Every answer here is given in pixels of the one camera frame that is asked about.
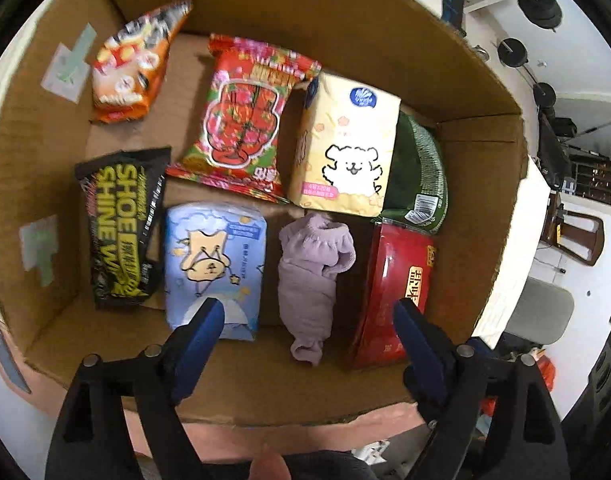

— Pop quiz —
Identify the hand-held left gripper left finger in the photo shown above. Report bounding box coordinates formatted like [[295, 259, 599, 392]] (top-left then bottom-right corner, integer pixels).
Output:
[[44, 297, 226, 480]]

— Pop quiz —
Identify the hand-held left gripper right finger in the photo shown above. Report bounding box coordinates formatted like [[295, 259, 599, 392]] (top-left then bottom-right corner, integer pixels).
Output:
[[393, 298, 571, 480]]

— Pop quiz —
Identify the red tissue pack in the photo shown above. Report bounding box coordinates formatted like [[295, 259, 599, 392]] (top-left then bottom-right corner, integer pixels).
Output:
[[344, 221, 439, 372]]

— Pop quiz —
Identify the light blue tissue pack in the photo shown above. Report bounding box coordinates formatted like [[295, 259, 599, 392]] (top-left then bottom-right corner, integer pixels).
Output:
[[164, 201, 268, 342]]

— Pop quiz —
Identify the lilac sock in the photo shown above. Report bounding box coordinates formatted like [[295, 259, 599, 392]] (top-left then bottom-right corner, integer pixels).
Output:
[[278, 212, 357, 367]]

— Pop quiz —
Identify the black shoe wipes pack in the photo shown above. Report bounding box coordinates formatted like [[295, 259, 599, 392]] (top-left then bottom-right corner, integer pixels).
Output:
[[74, 146, 172, 312]]

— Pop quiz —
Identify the green wet wipes pack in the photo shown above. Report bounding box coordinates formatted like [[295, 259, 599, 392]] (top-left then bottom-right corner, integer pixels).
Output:
[[378, 112, 449, 235]]

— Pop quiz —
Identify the yellow tissue pack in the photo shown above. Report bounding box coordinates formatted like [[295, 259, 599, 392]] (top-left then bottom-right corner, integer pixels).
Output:
[[287, 70, 402, 218]]

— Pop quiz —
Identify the red snack packet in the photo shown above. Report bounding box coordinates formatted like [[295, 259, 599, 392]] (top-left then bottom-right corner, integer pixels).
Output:
[[166, 34, 322, 205]]

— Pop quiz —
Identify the orange snack packet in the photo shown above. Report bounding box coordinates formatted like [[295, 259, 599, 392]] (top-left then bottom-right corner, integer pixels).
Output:
[[90, 0, 194, 125]]

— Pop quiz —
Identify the cardboard box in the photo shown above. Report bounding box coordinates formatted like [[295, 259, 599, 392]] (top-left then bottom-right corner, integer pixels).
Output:
[[0, 0, 529, 423]]

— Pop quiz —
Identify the red plastic bag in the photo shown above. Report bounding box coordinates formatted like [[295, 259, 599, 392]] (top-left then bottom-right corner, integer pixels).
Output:
[[533, 352, 556, 391]]

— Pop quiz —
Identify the grey seat chair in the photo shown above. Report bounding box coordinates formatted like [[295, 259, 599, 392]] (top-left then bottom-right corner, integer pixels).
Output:
[[503, 277, 575, 346]]

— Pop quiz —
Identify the brown wooden chair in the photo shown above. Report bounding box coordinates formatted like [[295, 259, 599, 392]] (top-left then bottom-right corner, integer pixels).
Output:
[[543, 192, 606, 267]]

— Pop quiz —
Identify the blue smartphone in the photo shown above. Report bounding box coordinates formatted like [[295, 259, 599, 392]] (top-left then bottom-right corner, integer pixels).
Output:
[[0, 317, 31, 395]]

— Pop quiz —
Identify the dark metal rack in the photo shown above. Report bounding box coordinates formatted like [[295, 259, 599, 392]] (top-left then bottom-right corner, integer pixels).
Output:
[[538, 110, 611, 206]]

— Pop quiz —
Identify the barbell with small black plates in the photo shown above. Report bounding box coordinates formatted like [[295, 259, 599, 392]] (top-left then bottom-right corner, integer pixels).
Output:
[[498, 37, 557, 108]]

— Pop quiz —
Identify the barbell with large black plates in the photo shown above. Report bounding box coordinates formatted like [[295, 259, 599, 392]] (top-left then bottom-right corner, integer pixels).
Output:
[[515, 0, 563, 31]]

